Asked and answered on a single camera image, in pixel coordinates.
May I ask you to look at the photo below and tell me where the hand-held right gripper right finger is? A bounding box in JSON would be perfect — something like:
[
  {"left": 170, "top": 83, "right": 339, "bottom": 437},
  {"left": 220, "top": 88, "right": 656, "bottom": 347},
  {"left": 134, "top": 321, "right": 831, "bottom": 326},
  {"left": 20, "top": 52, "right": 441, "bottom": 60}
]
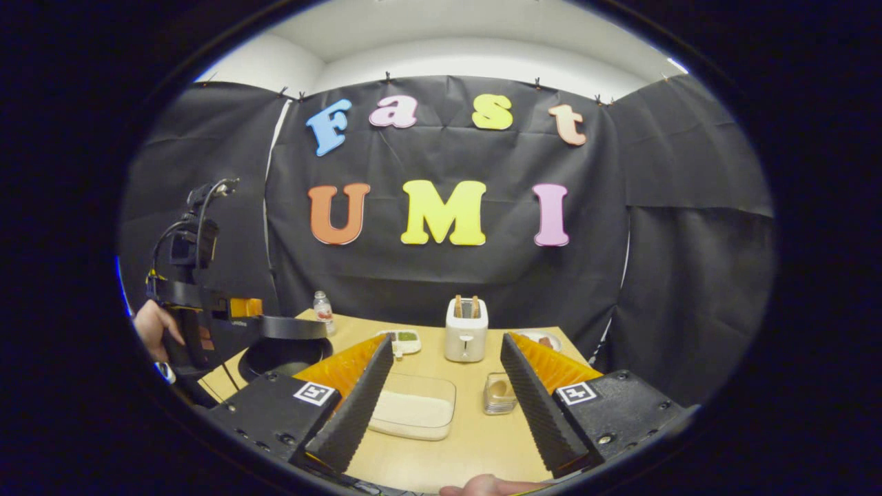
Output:
[{"left": 500, "top": 332, "right": 701, "bottom": 479}]

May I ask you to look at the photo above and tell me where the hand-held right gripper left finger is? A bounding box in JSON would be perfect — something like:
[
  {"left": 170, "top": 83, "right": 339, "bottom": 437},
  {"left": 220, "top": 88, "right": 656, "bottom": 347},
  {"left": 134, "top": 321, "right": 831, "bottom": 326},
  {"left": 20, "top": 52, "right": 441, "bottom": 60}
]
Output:
[{"left": 207, "top": 334, "right": 395, "bottom": 481}]

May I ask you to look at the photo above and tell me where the dark grey rice cooker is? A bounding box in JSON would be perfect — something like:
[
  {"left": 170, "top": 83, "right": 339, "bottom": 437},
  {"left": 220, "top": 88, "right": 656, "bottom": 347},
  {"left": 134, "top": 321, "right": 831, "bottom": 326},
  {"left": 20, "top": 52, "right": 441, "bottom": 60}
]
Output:
[{"left": 237, "top": 315, "right": 336, "bottom": 384}]

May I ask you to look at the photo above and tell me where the white rice pile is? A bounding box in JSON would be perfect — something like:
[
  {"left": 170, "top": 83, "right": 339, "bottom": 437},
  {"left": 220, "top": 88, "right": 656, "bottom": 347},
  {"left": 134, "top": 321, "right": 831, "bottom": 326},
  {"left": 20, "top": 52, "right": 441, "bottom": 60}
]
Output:
[{"left": 371, "top": 389, "right": 453, "bottom": 433}]

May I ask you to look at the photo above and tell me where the clear plastic rice container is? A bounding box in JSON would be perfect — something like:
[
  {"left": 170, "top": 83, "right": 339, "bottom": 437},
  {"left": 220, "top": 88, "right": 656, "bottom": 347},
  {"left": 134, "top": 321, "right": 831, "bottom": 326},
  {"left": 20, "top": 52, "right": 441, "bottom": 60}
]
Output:
[{"left": 367, "top": 373, "right": 458, "bottom": 442}]

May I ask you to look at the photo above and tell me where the small round white plate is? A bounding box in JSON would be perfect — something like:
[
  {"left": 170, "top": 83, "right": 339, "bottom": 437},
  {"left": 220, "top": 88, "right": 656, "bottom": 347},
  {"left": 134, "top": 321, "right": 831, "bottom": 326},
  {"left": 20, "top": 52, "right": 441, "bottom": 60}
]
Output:
[{"left": 513, "top": 329, "right": 563, "bottom": 353}]

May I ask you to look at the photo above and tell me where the small clear water bottle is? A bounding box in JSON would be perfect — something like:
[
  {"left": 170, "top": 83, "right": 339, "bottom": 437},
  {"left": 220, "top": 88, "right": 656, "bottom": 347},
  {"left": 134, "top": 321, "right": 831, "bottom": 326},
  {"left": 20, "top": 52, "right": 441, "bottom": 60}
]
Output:
[{"left": 313, "top": 290, "right": 337, "bottom": 337}]

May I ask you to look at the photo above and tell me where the white divided seasoning plate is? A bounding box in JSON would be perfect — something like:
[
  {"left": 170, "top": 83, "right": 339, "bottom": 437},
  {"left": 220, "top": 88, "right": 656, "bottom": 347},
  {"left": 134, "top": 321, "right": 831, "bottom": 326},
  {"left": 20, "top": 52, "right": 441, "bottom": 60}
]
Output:
[{"left": 375, "top": 329, "right": 423, "bottom": 360}]

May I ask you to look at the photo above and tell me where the white toaster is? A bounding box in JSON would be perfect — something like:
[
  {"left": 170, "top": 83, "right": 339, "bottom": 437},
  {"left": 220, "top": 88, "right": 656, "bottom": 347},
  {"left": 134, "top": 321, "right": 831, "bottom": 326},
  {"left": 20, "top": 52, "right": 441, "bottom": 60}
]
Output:
[{"left": 444, "top": 296, "right": 491, "bottom": 364}]

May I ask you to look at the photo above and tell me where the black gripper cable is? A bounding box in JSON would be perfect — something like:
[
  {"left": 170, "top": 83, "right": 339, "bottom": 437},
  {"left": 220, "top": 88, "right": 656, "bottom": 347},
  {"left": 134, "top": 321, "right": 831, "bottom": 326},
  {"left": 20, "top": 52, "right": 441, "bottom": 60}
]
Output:
[{"left": 147, "top": 178, "right": 242, "bottom": 290}]

